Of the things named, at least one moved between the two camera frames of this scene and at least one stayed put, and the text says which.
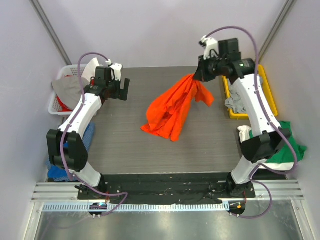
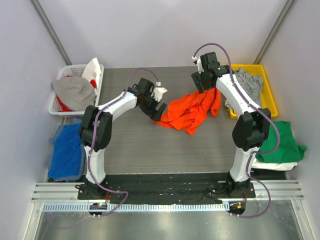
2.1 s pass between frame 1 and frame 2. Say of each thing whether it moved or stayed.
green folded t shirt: stayed
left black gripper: moved
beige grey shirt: stayed
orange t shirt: moved
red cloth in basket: stayed
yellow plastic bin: stayed
